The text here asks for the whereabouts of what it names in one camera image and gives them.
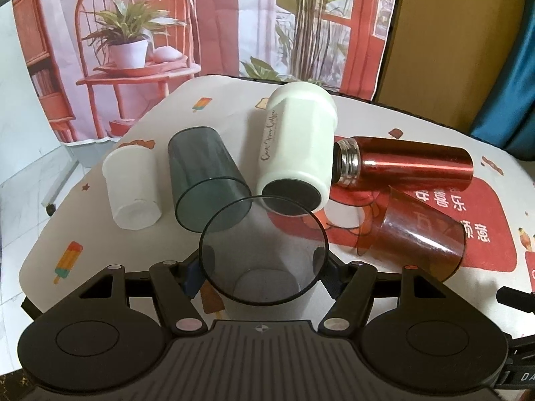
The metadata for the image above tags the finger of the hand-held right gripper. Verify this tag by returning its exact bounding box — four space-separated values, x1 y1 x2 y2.
497 285 535 306

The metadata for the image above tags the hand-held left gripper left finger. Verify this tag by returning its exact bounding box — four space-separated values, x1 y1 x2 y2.
39 254 206 337

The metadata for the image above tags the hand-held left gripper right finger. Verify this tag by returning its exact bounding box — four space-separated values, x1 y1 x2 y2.
319 254 482 337

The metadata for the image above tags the clear grey plastic cup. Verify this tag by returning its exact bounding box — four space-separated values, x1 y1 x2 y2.
199 195 329 323

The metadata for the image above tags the red transparent cup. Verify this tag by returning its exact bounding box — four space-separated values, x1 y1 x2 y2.
356 185 467 281

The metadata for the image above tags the dark teal transparent cup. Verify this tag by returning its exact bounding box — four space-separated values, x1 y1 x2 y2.
167 126 252 234

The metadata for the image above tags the frosted white small cup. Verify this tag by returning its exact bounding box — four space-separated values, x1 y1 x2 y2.
102 145 162 231

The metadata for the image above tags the white lettered coffee cup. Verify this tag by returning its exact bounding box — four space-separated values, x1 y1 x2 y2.
255 81 339 215

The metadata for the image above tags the red metal thermos bottle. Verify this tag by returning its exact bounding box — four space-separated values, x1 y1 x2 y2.
332 135 474 189

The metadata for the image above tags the blue curtain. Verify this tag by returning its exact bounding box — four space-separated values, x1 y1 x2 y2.
471 6 535 164

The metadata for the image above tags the white board panel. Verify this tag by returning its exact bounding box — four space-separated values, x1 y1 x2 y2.
0 0 81 218

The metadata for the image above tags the printed backdrop cloth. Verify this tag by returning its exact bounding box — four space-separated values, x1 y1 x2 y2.
12 0 403 143

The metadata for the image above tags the brown cardboard panel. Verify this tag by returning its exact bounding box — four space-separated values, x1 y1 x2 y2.
375 0 528 135

